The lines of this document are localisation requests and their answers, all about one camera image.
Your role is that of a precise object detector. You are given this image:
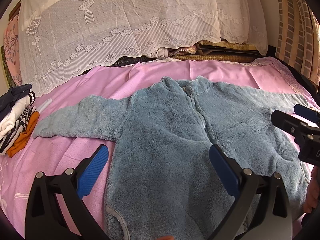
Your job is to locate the blue fleece jacket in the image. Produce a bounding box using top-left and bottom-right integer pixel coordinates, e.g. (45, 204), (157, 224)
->
(33, 76), (310, 239)

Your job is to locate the person's right hand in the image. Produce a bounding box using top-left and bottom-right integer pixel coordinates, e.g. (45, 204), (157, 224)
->
(303, 166), (319, 213)

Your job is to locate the pink bed sheet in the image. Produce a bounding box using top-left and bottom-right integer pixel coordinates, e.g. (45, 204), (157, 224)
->
(1, 57), (319, 235)

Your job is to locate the brown checkered curtain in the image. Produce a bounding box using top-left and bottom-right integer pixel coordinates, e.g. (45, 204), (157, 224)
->
(276, 0), (319, 88)

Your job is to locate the orange folded garment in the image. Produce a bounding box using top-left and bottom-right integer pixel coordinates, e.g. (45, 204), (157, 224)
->
(7, 111), (40, 158)

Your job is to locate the striped folded garment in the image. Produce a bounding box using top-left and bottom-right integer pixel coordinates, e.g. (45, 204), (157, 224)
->
(1, 107), (36, 155)

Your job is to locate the white folded garment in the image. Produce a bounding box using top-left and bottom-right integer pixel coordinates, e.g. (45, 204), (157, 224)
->
(0, 91), (36, 139)

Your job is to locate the woven bamboo mat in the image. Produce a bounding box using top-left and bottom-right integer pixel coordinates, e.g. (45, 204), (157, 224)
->
(172, 40), (263, 63)

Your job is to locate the navy folded garment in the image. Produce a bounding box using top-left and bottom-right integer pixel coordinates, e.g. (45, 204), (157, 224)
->
(0, 84), (32, 121)

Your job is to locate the pink floral folded bedding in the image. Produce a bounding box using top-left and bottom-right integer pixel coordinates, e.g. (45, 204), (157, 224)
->
(168, 45), (197, 57)

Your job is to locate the pink floral cloth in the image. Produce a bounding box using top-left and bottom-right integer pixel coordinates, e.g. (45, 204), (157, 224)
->
(3, 15), (22, 86)

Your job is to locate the white lace cover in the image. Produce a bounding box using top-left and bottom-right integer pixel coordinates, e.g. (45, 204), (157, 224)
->
(18, 0), (268, 96)

